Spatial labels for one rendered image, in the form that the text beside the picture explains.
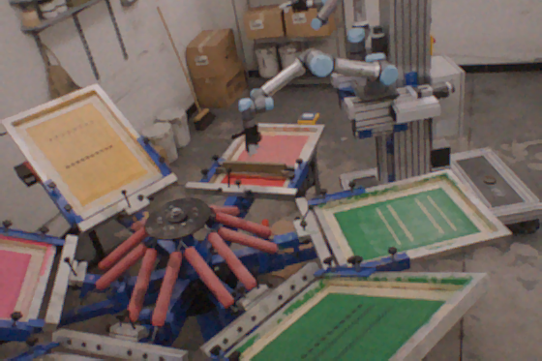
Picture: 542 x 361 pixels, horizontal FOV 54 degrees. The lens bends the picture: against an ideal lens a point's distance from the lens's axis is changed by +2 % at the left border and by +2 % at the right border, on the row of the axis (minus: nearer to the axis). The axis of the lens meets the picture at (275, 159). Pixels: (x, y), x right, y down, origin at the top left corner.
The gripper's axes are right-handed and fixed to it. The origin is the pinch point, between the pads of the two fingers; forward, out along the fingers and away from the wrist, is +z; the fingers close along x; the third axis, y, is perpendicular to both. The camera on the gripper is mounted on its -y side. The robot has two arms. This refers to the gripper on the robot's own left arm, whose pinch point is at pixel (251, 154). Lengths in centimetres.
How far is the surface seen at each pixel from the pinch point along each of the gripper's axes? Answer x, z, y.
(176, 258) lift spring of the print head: -103, -12, 6
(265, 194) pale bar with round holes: -26.2, 9.1, 16.7
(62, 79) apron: 80, -13, -194
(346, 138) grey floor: 211, 110, 8
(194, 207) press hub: -77, -19, 3
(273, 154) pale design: 26.5, 16.2, 2.9
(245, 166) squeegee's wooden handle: -0.9, 8.8, -5.2
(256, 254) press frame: -72, 11, 27
